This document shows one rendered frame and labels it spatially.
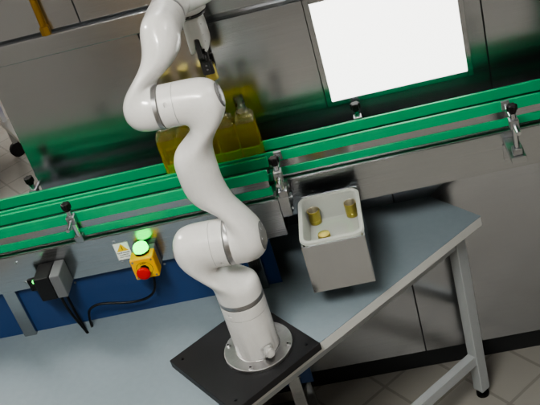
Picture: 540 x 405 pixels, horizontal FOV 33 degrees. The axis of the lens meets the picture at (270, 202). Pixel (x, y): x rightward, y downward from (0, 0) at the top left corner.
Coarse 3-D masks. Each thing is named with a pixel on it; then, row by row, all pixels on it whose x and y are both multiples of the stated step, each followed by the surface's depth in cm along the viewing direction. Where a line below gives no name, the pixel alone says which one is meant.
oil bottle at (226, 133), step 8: (224, 120) 252; (232, 120) 253; (224, 128) 252; (232, 128) 253; (224, 136) 254; (232, 136) 254; (224, 144) 255; (232, 144) 255; (224, 152) 257; (232, 152) 257; (240, 152) 257
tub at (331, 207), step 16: (336, 192) 253; (352, 192) 252; (304, 208) 254; (320, 208) 255; (336, 208) 255; (304, 224) 246; (320, 224) 254; (336, 224) 252; (352, 224) 250; (304, 240) 238; (320, 240) 236
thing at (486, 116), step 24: (528, 96) 245; (432, 120) 249; (456, 120) 249; (480, 120) 250; (504, 120) 249; (528, 120) 249; (312, 144) 254; (336, 144) 254; (360, 144) 254; (384, 144) 254; (408, 144) 254; (288, 168) 258; (312, 168) 258; (96, 192) 262
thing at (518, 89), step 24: (480, 96) 254; (504, 96) 254; (360, 120) 258; (384, 120) 258; (408, 120) 258; (264, 144) 262; (288, 144) 262; (144, 168) 267; (48, 192) 271; (72, 192) 271
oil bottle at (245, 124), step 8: (248, 112) 252; (240, 120) 251; (248, 120) 251; (240, 128) 253; (248, 128) 253; (256, 128) 254; (240, 136) 254; (248, 136) 254; (256, 136) 254; (240, 144) 256; (248, 144) 255; (256, 144) 255; (248, 152) 257; (256, 152) 257; (264, 152) 260
